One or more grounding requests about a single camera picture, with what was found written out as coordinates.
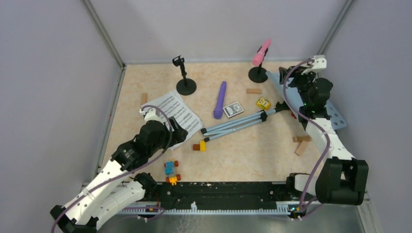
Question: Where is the wooden block far left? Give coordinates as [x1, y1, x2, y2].
[140, 93, 148, 105]

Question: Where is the wooden block right side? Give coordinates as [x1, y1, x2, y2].
[294, 141, 309, 156]

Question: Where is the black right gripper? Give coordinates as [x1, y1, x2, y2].
[278, 66, 317, 106]

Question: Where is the yellow wooden block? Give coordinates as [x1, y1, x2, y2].
[199, 140, 206, 151]

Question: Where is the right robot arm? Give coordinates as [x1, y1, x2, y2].
[279, 65, 369, 205]

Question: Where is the purple toy microphone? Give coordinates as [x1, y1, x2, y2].
[213, 81, 227, 119]

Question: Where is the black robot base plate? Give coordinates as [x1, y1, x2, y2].
[142, 182, 301, 211]

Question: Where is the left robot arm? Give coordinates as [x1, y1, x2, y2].
[50, 117, 188, 233]

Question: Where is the yellow owl number block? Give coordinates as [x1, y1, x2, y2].
[256, 98, 271, 111]

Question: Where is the blue toy brick car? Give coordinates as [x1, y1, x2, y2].
[164, 160, 181, 186]

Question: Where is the blue playing card box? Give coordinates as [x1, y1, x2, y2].
[223, 101, 244, 118]

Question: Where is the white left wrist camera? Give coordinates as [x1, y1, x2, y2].
[139, 108, 163, 123]

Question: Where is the light wooden block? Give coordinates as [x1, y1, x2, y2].
[246, 88, 262, 94]

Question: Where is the black microphone stand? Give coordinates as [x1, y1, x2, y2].
[248, 63, 268, 83]
[172, 55, 197, 96]

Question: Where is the pink toy microphone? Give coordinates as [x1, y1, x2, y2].
[252, 39, 272, 66]

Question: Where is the light blue music stand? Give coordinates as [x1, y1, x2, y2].
[201, 77, 347, 142]

